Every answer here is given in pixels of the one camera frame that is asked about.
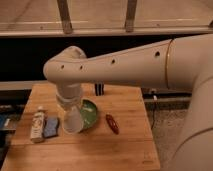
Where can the white gripper yellow tag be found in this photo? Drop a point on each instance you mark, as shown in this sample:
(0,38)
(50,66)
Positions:
(69,95)

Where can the white ceramic cup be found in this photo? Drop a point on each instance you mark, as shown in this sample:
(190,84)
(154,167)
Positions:
(73,122)

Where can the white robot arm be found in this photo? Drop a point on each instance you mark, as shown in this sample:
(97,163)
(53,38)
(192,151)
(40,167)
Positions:
(184,64)

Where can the green bowl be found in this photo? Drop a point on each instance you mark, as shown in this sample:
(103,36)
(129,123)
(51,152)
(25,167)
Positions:
(89,112)

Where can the black striped block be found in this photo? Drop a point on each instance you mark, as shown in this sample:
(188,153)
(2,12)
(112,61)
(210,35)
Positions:
(99,89)

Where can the white tube bottle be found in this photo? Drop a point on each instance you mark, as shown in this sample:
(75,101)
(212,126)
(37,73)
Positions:
(37,126)

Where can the red chili pepper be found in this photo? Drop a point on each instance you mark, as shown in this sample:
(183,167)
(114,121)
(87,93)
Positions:
(112,123)

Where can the wooden cutting board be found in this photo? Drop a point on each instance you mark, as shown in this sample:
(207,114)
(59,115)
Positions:
(95,149)

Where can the left metal frame post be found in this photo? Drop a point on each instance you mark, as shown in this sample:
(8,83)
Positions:
(65,16)

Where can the metal frame post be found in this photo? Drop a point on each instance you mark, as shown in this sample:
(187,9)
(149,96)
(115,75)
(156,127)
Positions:
(65,16)
(130,15)

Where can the right metal frame post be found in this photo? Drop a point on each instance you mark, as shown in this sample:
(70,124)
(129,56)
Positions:
(130,15)

